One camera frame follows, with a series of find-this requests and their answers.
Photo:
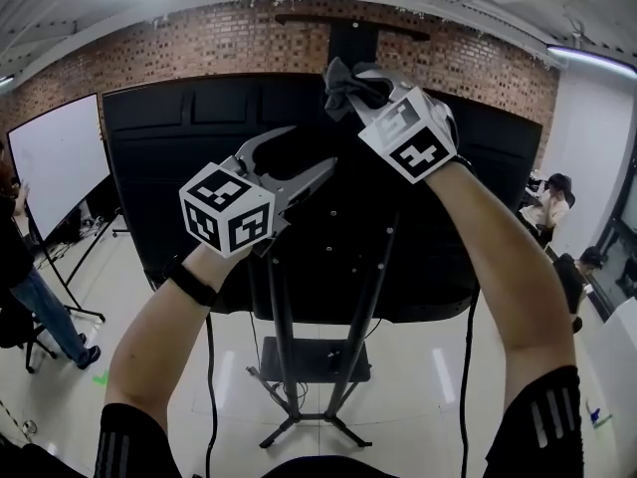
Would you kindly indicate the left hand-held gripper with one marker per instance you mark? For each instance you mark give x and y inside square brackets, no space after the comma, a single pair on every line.
[224,212]

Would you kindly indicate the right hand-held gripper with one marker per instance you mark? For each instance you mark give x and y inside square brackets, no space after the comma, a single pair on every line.
[413,152]

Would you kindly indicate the grey cloth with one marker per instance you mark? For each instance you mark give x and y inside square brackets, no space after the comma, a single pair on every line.
[338,80]

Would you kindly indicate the black TV stand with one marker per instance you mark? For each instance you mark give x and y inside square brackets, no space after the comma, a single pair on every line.
[283,316]

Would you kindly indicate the person's right forearm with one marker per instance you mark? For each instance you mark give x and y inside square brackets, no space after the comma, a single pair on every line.
[507,277]

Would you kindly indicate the person's left forearm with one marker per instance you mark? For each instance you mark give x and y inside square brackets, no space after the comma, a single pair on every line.
[154,346]

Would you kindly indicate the white whiteboard on stand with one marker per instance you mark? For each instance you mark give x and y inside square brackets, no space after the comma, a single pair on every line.
[55,167]

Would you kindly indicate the black display stand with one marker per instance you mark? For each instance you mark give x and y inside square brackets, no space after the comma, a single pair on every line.
[84,312]

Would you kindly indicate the large black television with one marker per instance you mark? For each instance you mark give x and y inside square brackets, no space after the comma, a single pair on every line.
[149,167]

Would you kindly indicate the black wrist watch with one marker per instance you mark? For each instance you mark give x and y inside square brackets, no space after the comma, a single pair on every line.
[194,287]

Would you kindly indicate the ceiling light strip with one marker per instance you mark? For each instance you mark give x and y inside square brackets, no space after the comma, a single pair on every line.
[592,58]
[6,81]

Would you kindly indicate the dark glass door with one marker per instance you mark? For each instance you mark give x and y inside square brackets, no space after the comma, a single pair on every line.
[622,247]

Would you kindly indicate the black office chair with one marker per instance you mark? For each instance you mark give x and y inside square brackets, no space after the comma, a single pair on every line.
[20,336]

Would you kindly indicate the yellow black floor tape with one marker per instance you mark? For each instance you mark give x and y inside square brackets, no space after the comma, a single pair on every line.
[10,411]

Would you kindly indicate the person's black striped shirt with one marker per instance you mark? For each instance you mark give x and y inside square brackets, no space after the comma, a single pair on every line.
[507,446]

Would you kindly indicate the white cabinet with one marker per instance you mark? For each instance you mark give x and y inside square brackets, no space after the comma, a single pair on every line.
[622,366]

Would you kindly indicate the blue green floor object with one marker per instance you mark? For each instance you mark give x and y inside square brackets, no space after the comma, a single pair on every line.
[597,416]

